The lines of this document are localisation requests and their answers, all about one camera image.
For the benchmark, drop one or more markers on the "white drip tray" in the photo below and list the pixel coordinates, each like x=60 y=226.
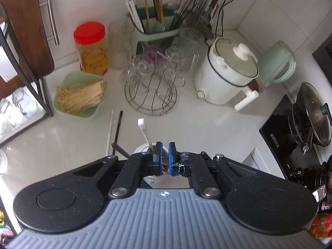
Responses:
x=31 y=127

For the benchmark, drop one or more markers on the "green electric kettle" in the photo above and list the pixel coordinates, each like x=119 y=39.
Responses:
x=275 y=62

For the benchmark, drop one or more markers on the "red-lid plastic jar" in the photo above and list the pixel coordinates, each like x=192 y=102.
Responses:
x=90 y=57

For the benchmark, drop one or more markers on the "floral ceramic bowl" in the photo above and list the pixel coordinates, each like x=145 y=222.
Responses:
x=257 y=85

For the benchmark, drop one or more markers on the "wooden cutting board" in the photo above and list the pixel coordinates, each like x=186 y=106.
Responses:
x=23 y=31

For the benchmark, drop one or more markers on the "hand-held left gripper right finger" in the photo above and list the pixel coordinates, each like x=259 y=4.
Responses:
x=171 y=158

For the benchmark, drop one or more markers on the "green utensil drainer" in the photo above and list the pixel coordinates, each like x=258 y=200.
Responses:
x=158 y=35

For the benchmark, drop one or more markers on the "black induction cooktop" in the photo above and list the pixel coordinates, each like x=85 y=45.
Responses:
x=275 y=134

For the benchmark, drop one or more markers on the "drinking glass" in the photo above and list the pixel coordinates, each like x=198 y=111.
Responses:
x=24 y=103
x=6 y=111

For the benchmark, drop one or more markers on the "row of hanging kitchen utensils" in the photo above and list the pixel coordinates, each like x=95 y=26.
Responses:
x=197 y=0

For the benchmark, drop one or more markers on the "smartphone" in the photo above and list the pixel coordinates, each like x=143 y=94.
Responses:
x=319 y=192

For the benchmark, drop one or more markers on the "white rack caddy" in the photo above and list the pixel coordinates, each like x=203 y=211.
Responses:
x=7 y=64

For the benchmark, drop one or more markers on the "black wok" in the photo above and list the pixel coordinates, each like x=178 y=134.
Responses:
x=295 y=124

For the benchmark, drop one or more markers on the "black dish rack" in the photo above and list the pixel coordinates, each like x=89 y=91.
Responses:
x=39 y=93

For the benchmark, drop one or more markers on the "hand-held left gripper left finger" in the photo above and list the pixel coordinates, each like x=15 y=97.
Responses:
x=157 y=155

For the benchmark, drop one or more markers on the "dried noodles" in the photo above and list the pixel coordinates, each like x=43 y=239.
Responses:
x=80 y=97

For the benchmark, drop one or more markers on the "thin wooden chopstick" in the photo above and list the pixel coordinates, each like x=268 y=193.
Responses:
x=147 y=10

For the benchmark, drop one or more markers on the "brown wooden chopstick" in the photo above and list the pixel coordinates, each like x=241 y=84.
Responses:
x=160 y=9
x=156 y=7

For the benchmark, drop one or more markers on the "black chopstick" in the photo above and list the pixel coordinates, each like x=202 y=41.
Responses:
x=118 y=129
x=120 y=150

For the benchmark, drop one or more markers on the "crystal goblet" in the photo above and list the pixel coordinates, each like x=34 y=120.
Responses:
x=175 y=57
x=129 y=75
x=142 y=66

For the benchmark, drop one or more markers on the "white electric cooker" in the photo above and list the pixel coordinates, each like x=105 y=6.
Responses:
x=217 y=83

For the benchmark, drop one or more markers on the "white ceramic mug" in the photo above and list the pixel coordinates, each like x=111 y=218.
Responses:
x=141 y=149

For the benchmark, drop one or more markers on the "green plastic basket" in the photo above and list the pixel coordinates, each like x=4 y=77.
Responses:
x=85 y=112

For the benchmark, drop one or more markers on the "textured glass mug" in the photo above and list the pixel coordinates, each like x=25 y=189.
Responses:
x=190 y=49
x=118 y=46

